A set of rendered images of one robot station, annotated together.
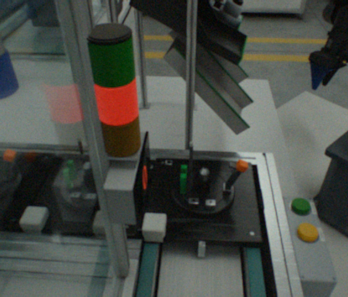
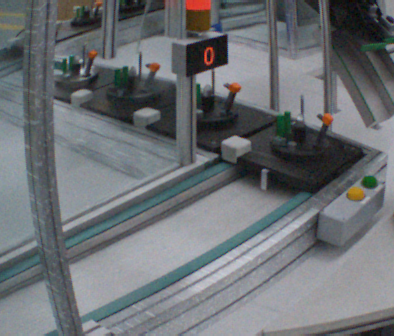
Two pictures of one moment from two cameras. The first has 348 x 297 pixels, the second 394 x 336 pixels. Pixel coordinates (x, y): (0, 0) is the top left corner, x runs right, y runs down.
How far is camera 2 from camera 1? 1.12 m
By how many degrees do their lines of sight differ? 34
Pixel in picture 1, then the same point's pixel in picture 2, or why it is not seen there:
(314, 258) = (343, 207)
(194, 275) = (247, 199)
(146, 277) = (201, 176)
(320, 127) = not seen: outside the picture
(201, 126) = (370, 141)
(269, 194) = (356, 172)
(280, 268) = (311, 202)
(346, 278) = (374, 257)
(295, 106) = not seen: outside the picture
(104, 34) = not seen: outside the picture
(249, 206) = (328, 167)
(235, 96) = (385, 102)
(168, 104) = (356, 117)
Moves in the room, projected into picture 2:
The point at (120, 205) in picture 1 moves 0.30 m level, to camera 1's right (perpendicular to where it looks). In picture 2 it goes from (178, 57) to (316, 92)
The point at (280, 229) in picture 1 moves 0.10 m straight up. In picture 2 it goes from (338, 188) to (342, 142)
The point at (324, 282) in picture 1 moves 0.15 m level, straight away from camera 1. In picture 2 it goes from (335, 220) to (391, 207)
